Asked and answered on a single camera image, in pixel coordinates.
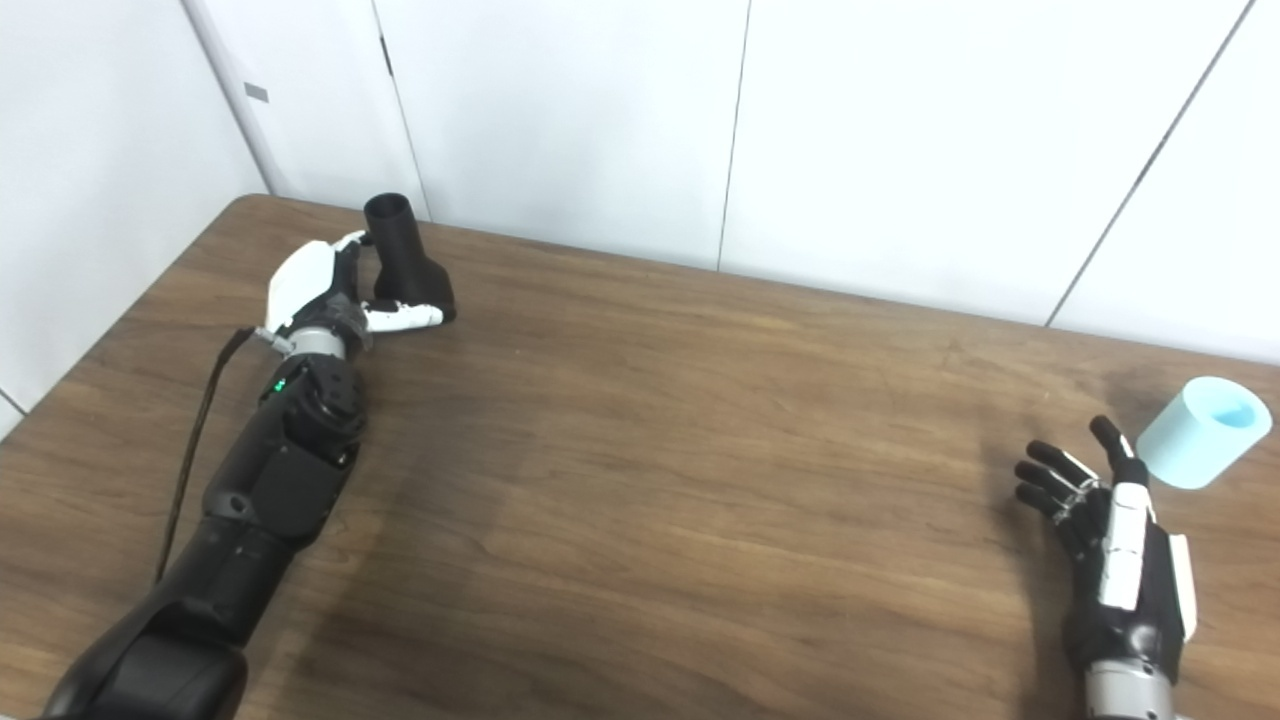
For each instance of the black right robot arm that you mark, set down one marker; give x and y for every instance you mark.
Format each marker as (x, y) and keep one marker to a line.
(1130, 695)

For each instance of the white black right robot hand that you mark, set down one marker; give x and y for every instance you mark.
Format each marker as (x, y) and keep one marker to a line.
(1125, 570)

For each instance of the black funnel-shaped nozzle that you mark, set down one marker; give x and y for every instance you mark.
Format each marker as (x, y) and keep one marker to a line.
(405, 265)

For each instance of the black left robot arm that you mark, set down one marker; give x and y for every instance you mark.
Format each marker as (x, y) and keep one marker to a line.
(260, 500)

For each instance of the small grey wall tag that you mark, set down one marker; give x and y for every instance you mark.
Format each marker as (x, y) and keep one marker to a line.
(256, 92)

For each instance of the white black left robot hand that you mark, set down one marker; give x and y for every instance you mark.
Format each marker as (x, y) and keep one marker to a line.
(305, 280)

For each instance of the light blue cup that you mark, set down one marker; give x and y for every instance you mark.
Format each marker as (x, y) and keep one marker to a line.
(1200, 435)

